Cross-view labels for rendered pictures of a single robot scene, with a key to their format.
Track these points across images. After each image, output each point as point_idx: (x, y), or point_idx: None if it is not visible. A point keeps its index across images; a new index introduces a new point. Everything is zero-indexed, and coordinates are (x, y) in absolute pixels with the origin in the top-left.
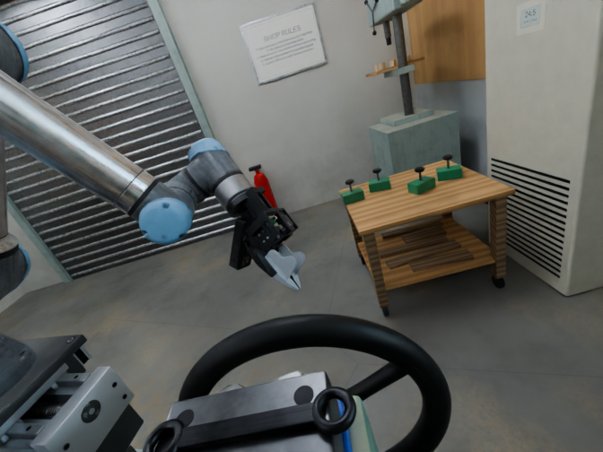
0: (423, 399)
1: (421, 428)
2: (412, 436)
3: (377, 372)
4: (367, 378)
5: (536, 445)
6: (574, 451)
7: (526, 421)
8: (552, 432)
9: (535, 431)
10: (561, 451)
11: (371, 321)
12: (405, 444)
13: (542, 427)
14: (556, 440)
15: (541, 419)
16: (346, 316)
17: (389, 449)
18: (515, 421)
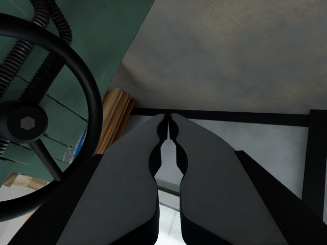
0: (80, 151)
1: (87, 129)
2: (90, 117)
3: (49, 171)
4: (45, 166)
5: (300, 8)
6: (290, 28)
7: (320, 8)
8: (306, 22)
9: (310, 11)
10: (292, 21)
11: (34, 210)
12: (89, 109)
13: (312, 17)
14: (299, 22)
15: (318, 19)
16: (15, 218)
17: (90, 94)
18: (323, 1)
